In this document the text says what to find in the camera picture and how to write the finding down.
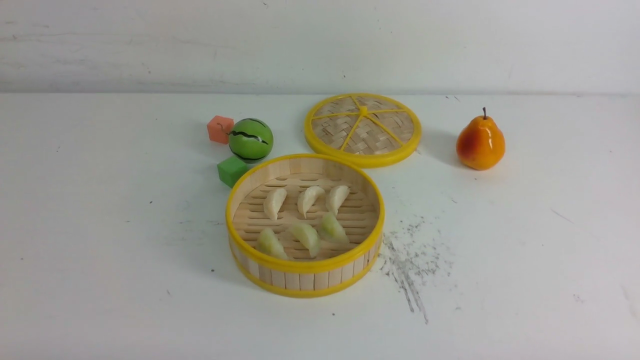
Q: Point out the white dumpling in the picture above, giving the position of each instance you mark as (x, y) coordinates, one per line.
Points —
(336, 197)
(307, 199)
(273, 203)

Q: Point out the greenish dumpling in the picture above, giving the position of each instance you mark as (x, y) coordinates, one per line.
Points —
(331, 230)
(269, 244)
(308, 236)

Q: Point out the yellow bamboo steamer tray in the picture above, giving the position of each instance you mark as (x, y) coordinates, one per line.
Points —
(337, 266)

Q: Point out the yellow woven steamer lid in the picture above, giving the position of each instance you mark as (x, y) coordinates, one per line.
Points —
(365, 129)

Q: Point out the green toy watermelon ball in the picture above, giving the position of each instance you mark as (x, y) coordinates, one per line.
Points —
(251, 140)

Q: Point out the green foam cube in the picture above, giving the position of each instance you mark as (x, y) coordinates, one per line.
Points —
(231, 170)

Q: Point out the orange foam cube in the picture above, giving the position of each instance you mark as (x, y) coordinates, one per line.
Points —
(219, 128)

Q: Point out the orange toy pear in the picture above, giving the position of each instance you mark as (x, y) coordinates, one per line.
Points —
(481, 144)

